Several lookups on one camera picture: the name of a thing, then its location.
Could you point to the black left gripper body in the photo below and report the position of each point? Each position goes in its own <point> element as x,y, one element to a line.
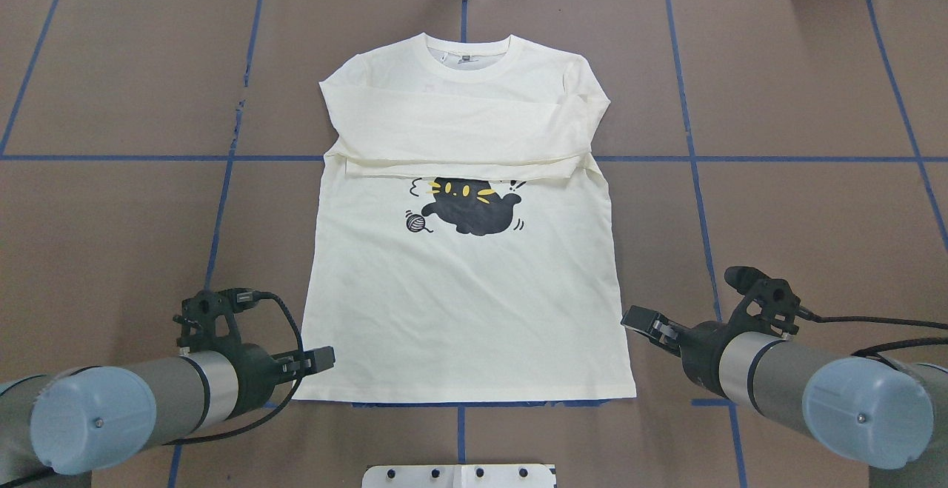
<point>254,370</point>

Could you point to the cream long-sleeve cat shirt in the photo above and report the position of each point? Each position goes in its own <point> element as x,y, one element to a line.
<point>464,248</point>

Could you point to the white camera stand pillar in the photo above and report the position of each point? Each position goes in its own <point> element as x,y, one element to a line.
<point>461,475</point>

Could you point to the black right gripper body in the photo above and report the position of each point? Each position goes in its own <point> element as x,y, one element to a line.
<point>701,353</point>

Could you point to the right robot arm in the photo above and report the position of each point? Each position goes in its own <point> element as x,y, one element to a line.
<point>872,409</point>

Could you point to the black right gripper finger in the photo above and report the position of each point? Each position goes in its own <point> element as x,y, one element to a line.
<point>655,327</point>

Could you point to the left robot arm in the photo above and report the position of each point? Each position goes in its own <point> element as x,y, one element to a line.
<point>58,429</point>

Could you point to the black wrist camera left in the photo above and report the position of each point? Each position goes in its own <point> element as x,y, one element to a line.
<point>208,323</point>

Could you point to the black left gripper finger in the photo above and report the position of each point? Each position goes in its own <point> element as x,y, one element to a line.
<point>302,363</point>

